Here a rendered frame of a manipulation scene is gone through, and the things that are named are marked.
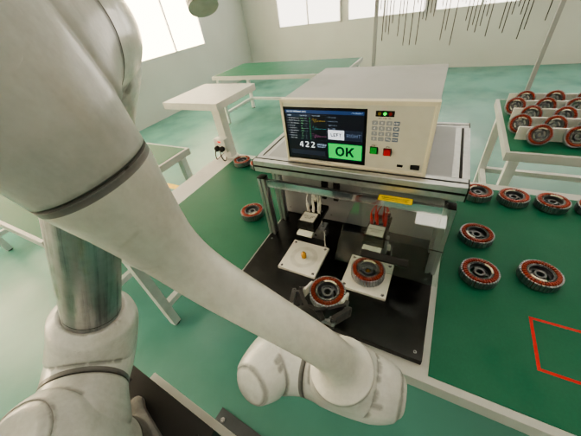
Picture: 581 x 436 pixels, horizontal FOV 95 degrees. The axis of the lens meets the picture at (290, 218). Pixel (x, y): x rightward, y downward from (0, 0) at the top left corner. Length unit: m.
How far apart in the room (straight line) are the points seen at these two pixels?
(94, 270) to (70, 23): 0.37
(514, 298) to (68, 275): 1.13
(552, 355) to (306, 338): 0.78
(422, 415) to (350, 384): 1.19
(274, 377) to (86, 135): 0.44
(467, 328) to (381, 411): 0.53
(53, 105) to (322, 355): 0.36
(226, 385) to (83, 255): 1.34
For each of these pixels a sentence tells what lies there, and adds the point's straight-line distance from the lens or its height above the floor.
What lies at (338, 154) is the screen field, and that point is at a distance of 0.87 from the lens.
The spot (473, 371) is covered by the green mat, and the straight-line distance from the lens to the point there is 0.93.
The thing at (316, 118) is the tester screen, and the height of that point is 1.27.
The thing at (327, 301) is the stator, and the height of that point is 0.85.
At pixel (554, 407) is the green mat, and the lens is 0.97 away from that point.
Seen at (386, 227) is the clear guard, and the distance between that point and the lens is 0.74.
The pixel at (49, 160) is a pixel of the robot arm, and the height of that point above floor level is 1.49.
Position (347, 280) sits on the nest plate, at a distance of 0.96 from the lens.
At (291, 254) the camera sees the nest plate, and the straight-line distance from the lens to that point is 1.05.
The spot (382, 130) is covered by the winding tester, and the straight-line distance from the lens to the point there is 0.80.
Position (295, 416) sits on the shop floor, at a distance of 1.61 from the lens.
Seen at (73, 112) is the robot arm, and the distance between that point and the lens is 0.22.
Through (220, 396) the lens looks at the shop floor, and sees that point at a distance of 1.72.
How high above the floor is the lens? 1.55
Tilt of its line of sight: 39 degrees down
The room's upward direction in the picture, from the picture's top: 9 degrees counter-clockwise
